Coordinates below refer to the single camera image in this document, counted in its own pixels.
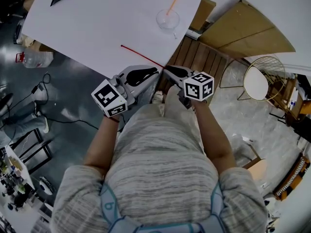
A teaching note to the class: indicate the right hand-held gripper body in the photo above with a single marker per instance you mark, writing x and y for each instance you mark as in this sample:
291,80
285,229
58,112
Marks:
199,87

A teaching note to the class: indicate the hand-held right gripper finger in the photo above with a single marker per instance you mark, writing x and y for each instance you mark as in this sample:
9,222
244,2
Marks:
178,71
173,79

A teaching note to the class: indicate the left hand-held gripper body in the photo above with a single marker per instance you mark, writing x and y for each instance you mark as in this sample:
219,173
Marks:
107,97

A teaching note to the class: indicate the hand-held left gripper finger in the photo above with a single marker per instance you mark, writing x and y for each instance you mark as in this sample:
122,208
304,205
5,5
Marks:
141,71
145,82

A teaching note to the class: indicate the red star wand stick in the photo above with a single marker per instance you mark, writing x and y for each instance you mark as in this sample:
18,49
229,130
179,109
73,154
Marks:
141,55

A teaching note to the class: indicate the clear glass cup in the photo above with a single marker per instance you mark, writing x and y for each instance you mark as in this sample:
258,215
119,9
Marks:
162,24

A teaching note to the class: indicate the person's right forearm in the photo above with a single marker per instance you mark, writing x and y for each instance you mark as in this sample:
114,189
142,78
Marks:
213,135

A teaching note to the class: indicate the person's left forearm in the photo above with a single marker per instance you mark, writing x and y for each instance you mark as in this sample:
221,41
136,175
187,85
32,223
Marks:
102,142

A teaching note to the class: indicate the person's cream shoe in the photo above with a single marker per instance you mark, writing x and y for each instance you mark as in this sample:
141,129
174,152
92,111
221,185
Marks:
158,97

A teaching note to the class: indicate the person's beige trousers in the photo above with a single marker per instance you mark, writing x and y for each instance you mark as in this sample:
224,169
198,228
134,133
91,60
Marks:
175,101

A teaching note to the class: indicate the red wrist band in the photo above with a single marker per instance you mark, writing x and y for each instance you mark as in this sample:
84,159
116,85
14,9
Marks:
113,119

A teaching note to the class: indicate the wooden slat platform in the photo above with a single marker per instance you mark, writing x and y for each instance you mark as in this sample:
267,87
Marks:
204,57

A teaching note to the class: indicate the flat white box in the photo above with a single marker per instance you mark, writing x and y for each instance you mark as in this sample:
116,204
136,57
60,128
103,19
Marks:
193,33

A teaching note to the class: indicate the small cardboard sheet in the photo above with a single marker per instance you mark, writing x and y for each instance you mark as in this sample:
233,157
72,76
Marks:
202,12

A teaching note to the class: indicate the large cardboard sheet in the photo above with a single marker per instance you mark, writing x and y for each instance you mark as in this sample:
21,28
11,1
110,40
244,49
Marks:
243,33

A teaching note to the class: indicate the clear water jug red cap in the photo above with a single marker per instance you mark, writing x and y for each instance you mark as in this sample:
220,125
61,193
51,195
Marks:
36,59

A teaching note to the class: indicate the wooden side shelf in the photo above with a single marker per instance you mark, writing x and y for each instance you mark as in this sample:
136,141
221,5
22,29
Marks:
279,98

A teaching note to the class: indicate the person's grey striped shirt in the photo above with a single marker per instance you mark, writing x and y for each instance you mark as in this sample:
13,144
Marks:
160,166

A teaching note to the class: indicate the cream cloth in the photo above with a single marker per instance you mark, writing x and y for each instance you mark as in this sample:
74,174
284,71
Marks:
27,40

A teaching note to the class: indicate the light wooden chair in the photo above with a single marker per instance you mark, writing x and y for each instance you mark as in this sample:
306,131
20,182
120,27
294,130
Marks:
257,167

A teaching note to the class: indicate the light blue chest harness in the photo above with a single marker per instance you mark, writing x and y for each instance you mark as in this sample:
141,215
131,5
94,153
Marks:
108,205

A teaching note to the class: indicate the white round floor device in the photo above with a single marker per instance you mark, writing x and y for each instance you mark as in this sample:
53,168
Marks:
46,187

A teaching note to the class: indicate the silver black device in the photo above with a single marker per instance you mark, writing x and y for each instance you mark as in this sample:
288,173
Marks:
18,33

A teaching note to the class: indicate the white work desk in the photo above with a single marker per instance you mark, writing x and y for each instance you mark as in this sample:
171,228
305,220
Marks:
22,173

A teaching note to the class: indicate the black metal frame stand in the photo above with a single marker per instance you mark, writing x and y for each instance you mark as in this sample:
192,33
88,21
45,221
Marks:
40,137

